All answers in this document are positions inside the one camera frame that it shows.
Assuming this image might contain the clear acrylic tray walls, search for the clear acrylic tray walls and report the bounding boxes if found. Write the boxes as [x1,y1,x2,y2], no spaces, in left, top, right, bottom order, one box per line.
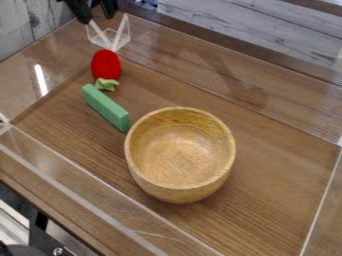
[0,15,342,256]

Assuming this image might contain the wooden bowl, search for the wooden bowl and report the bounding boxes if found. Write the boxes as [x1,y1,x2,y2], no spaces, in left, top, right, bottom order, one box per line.
[124,107,237,204]

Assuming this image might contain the red plush strawberry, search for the red plush strawberry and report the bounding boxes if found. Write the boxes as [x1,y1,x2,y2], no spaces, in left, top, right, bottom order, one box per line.
[91,49,122,91]

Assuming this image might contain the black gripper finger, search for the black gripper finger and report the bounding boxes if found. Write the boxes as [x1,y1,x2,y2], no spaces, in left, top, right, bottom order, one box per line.
[100,0,118,19]
[63,0,92,24]

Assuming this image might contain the black metal table frame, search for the black metal table frame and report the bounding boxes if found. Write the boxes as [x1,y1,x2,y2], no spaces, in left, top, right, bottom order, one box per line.
[0,182,100,256]

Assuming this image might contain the green rectangular block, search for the green rectangular block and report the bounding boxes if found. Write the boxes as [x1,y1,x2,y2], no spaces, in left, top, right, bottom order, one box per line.
[82,84,131,132]

